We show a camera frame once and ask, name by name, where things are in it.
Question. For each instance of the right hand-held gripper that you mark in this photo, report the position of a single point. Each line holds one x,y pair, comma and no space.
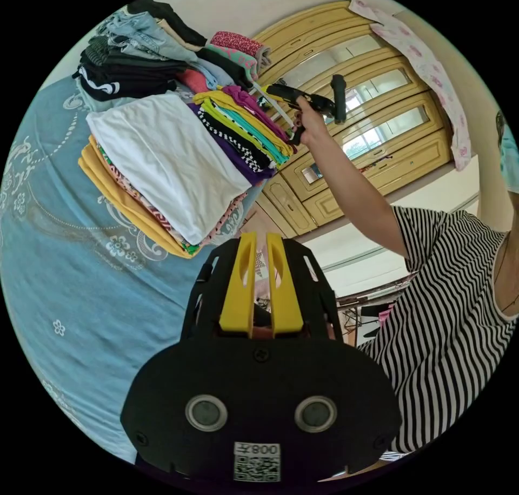
302,95

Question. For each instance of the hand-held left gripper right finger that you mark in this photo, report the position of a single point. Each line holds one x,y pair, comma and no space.
286,296

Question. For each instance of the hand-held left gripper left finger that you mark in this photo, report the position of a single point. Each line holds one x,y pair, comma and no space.
235,284

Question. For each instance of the person's right forearm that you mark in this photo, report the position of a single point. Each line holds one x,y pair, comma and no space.
357,186

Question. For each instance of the person's right hand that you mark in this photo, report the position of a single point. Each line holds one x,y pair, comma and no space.
314,125

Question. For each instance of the pile of clothes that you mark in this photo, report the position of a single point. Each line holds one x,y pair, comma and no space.
170,150

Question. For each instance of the bed with blue printed sheet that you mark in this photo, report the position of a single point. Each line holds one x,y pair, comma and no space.
81,280

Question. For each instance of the yellow wooden cupboard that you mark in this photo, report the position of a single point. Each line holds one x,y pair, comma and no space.
405,154

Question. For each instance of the person's body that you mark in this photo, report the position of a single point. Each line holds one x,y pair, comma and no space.
446,300

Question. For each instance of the pink floral cloth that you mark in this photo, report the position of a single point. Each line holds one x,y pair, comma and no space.
430,65

